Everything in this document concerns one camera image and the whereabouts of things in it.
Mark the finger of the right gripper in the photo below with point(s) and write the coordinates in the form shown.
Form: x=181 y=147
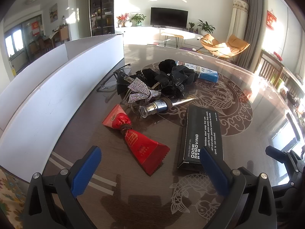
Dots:
x=288 y=196
x=293 y=163

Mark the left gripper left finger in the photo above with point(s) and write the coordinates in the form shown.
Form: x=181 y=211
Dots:
x=51 y=201

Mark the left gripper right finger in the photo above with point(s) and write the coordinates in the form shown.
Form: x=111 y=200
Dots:
x=231 y=184

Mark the black odor removing bar box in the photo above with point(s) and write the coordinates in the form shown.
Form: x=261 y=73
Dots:
x=202 y=130

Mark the red twisted gift pouch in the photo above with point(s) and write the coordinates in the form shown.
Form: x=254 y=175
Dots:
x=149 y=153

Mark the silver tube with brown band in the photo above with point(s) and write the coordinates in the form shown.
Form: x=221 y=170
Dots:
x=162 y=105

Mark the rhinestone bow hair clip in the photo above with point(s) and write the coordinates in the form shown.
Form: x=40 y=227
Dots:
x=140 y=91

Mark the floral patterned cushion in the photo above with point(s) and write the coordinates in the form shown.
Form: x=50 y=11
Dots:
x=13 y=197

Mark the wooden dining chair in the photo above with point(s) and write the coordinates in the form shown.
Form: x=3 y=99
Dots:
x=269 y=67

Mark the blue white box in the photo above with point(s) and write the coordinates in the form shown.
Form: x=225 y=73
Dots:
x=203 y=72

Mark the right tan lounge chair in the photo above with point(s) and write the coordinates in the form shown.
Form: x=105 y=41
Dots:
x=232 y=47

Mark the tan lounge chair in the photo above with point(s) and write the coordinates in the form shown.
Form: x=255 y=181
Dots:
x=213 y=46
x=232 y=47

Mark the black hair accessories pile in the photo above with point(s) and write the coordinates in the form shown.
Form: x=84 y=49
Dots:
x=171 y=79

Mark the left tan lounge chair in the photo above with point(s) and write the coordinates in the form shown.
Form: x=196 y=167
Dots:
x=213 y=46

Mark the large leafy potted plant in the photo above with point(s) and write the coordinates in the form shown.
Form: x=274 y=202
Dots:
x=205 y=27

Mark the grey window curtain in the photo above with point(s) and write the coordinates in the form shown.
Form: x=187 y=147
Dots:
x=252 y=33

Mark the white round coffee table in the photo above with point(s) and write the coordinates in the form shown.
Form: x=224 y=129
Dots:
x=177 y=39

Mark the red flower pot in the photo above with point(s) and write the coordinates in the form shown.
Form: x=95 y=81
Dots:
x=121 y=19

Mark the black flat television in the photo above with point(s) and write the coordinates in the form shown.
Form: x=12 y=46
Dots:
x=168 y=17

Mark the green potted plant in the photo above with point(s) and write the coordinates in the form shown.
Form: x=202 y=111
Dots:
x=138 y=19

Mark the dark glass display cabinet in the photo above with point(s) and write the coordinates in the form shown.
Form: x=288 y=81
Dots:
x=102 y=17

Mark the black frame eyeglasses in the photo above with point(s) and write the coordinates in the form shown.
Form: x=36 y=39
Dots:
x=111 y=80

